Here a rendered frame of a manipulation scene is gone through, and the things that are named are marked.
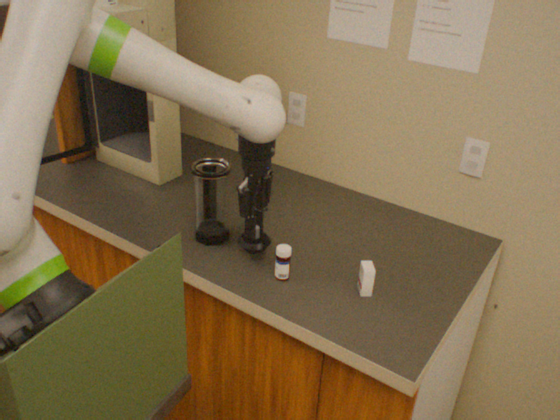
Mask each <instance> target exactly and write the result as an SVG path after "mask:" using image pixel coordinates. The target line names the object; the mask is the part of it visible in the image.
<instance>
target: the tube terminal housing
mask: <svg viewBox="0 0 560 420"><path fill-rule="evenodd" d="M117 3H122V4H127V5H131V6H135V7H140V8H146V9H147V25H148V36H149V37H150V38H151V39H153V40H155V41H156V42H158V43H160V44H162V45H163V46H164V47H166V48H168V49H170V50H171V51H173V52H175V53H177V40H176V21H175V2H174V0H117ZM90 75H91V82H92V95H93V101H94V108H95V115H96V122H97V135H98V141H99V148H98V147H95V148H96V155H97V160H98V161H100V162H102V163H106V164H108V165H110V166H113V167H115V168H118V169H120V170H123V171H124V172H127V173H131V174H132V175H135V176H137V177H139V178H142V179H145V180H147V181H149V182H151V183H155V184H157V185H159V186H160V185H162V184H164V183H166V182H169V181H171V180H173V179H174V178H177V177H179V176H181V175H183V170H182V150H181V132H180V113H179V104H177V103H175V102H172V101H169V100H167V99H165V98H163V97H159V96H157V95H154V94H151V93H149V92H147V100H150V101H152V102H153V114H154V122H150V121H149V130H150V142H151V153H152V161H151V162H150V163H148V162H144V161H143V160H140V159H137V158H135V157H132V156H129V155H127V154H125V153H122V152H119V151H117V150H114V149H111V148H110V147H106V146H103V145H102V143H101V142H100V139H99V132H98V120H97V113H96V106H95V99H94V92H93V80H92V73H91V72H90Z"/></svg>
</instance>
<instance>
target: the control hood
mask: <svg viewBox="0 0 560 420"><path fill-rule="evenodd" d="M94 7H96V8H99V9H101V10H103V11H104V12H106V13H108V14H110V15H112V16H114V17H115V18H117V19H119V20H121V21H123V22H124V23H126V24H128V25H129V26H131V27H133V28H135V29H137V30H138V31H139V32H141V33H143V34H145V35H147V36H148V14H147V9H146V8H143V7H135V6H131V5H127V4H122V3H118V4H117V5H116V6H112V7H98V6H94Z"/></svg>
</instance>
